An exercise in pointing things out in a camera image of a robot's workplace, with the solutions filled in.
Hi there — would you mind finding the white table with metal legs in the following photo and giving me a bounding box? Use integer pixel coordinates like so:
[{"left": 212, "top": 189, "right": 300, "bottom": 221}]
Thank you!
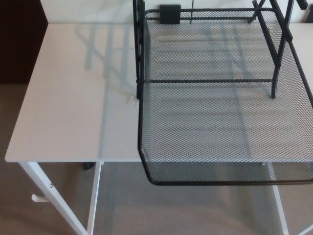
[{"left": 4, "top": 23, "right": 313, "bottom": 235}]

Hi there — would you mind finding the black rectangular block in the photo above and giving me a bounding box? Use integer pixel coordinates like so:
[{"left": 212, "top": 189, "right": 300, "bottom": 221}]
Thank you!
[{"left": 159, "top": 4, "right": 181, "bottom": 24}]

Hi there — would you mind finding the dark brown cabinet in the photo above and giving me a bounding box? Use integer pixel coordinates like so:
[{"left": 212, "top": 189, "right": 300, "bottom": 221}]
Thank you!
[{"left": 0, "top": 0, "right": 48, "bottom": 84}]

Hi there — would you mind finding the black mesh tray layer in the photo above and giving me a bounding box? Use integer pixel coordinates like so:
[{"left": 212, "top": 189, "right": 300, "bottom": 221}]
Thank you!
[{"left": 137, "top": 8, "right": 313, "bottom": 187}]

